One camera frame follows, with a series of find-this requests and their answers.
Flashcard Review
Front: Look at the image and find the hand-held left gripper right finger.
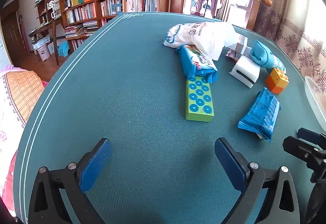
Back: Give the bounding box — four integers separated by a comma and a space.
214, 137, 301, 224

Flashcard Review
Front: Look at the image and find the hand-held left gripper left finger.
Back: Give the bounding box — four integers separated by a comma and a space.
28, 138, 112, 224

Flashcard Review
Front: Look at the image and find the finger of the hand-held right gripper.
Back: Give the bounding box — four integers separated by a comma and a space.
283, 136, 326, 182
297, 127, 326, 147

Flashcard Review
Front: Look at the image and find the clear plastic bowl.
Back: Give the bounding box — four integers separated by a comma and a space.
304, 75, 326, 136

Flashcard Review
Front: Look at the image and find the plain blue foil packet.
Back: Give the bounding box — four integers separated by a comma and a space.
237, 87, 282, 141

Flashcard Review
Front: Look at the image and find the orange toy brick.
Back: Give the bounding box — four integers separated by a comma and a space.
266, 68, 290, 95

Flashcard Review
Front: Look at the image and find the white sponge with black stripe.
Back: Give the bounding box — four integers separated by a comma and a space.
229, 56, 261, 88

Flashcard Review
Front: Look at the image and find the teal cloth pouch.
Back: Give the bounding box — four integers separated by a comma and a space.
249, 40, 286, 75

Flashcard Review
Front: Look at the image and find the blue snack packet colourful print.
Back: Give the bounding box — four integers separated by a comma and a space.
178, 45, 219, 84

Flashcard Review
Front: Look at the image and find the white printed plastic bag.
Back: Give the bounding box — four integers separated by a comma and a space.
163, 21, 238, 61

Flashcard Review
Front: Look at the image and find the green block with blue dots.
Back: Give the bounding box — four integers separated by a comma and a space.
185, 77, 215, 122

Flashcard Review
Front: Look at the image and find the patterned curtain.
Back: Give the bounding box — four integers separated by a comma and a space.
255, 0, 326, 103

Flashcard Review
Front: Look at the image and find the orange and pink blanket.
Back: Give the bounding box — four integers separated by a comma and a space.
0, 64, 49, 215

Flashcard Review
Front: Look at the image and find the white medicine box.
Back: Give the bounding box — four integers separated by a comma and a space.
236, 35, 253, 57

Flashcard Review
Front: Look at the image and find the blue plastic stool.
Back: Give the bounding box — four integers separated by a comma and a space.
57, 41, 71, 58

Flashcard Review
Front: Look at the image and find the pink trash bin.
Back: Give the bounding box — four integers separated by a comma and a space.
35, 43, 51, 62

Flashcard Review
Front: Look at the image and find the wooden side desk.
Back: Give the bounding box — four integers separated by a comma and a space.
28, 17, 64, 66

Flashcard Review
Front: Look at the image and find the small wooden shelf unit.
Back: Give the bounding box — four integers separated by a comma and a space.
34, 0, 63, 29

